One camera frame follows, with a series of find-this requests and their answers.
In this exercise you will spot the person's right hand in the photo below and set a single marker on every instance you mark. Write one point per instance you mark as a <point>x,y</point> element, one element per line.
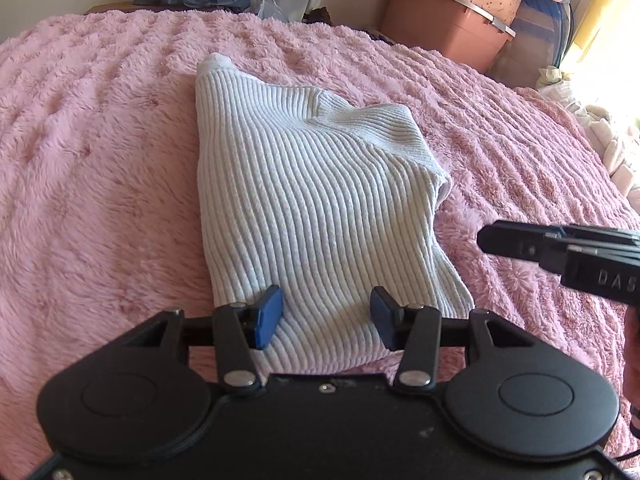
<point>631,384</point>

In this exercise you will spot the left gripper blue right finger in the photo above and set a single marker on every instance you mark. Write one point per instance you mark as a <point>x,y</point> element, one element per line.
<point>414,330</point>

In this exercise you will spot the pink fluffy bed blanket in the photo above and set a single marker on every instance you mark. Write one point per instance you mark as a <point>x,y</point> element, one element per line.
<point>99,207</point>

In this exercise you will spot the white cable-knit sweater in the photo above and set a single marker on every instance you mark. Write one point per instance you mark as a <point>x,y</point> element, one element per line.
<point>301,190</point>

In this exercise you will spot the white plastic bag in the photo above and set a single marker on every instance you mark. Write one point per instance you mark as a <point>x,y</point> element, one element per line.
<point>267,9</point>

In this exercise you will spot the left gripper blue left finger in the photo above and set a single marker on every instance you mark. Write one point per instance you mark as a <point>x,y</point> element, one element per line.
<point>238,329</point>

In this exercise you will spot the pink plastic storage bin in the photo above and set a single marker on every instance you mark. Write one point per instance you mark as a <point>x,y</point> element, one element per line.
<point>457,29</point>

